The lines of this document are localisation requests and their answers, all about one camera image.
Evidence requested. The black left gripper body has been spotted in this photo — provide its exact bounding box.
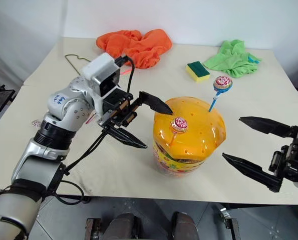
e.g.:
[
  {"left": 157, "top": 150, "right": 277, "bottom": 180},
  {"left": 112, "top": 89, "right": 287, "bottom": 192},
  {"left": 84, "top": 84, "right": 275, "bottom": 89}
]
[{"left": 96, "top": 88, "right": 142, "bottom": 131}]

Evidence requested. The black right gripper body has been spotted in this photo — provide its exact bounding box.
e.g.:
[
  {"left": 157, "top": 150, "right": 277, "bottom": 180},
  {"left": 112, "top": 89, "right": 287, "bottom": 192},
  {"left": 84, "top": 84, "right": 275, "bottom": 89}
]
[{"left": 268, "top": 124, "right": 298, "bottom": 186}]

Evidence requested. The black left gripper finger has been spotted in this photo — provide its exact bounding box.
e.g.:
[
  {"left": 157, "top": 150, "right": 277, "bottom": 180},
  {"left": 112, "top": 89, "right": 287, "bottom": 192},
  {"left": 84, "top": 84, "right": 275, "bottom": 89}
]
[
  {"left": 105, "top": 124, "right": 148, "bottom": 150},
  {"left": 132, "top": 91, "right": 174, "bottom": 116}
]

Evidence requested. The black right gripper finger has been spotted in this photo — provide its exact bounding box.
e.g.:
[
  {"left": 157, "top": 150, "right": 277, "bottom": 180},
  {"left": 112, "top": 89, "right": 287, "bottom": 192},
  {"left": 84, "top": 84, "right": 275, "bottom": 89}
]
[
  {"left": 221, "top": 152, "right": 282, "bottom": 193},
  {"left": 238, "top": 116, "right": 298, "bottom": 138}
]

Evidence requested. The yellow plastic lollipop jar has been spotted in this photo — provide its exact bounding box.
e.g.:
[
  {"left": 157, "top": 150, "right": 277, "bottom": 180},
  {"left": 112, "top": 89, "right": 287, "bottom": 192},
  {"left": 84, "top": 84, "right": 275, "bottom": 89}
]
[{"left": 152, "top": 96, "right": 226, "bottom": 178}]

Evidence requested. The lollipop with orange stick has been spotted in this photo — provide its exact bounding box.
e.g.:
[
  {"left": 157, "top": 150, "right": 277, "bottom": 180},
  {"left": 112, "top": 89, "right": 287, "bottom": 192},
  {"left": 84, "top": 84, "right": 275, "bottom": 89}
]
[{"left": 169, "top": 116, "right": 191, "bottom": 147}]

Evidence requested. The yellow and green sponge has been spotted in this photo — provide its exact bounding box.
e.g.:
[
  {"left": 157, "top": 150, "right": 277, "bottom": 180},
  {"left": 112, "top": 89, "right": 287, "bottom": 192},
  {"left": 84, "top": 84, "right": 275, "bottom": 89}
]
[{"left": 185, "top": 61, "right": 211, "bottom": 83}]

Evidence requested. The orange cloth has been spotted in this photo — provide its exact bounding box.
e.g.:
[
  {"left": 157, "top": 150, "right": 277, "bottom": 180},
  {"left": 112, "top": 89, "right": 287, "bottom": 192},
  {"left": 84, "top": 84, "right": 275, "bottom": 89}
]
[{"left": 96, "top": 28, "right": 173, "bottom": 70}]

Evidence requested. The lollipop with blue stick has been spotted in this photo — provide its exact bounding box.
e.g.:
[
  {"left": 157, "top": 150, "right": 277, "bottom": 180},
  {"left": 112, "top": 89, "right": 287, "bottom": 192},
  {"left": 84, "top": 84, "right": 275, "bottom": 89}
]
[{"left": 208, "top": 75, "right": 233, "bottom": 113}]

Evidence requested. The green cloth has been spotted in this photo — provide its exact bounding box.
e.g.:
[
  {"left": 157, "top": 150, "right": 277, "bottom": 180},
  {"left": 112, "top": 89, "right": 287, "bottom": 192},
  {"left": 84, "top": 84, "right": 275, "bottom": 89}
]
[{"left": 203, "top": 39, "right": 262, "bottom": 79}]

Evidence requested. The dark rounded shape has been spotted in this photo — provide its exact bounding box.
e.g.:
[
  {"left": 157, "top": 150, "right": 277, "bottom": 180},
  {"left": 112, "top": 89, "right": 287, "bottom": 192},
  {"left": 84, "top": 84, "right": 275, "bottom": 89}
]
[
  {"left": 170, "top": 211, "right": 199, "bottom": 240},
  {"left": 106, "top": 212, "right": 141, "bottom": 240}
]

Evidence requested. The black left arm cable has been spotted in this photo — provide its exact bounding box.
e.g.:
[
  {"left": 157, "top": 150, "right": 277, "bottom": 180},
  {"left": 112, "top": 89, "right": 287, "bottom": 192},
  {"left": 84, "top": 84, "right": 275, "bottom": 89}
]
[{"left": 41, "top": 55, "right": 136, "bottom": 206}]

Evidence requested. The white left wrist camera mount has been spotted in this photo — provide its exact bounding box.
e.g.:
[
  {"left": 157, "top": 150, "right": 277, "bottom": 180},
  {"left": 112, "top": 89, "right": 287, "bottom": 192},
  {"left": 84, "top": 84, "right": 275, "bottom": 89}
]
[{"left": 80, "top": 52, "right": 121, "bottom": 121}]

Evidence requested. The metal table bracket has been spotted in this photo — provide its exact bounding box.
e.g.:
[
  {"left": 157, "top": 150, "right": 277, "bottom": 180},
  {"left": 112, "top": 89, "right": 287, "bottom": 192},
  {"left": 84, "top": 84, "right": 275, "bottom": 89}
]
[
  {"left": 85, "top": 217, "right": 102, "bottom": 240},
  {"left": 219, "top": 204, "right": 240, "bottom": 240}
]

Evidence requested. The thin wire hanger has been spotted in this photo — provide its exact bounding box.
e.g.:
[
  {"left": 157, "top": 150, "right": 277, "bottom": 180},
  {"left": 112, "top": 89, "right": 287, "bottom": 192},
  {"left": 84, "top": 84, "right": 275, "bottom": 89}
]
[{"left": 64, "top": 53, "right": 93, "bottom": 76}]

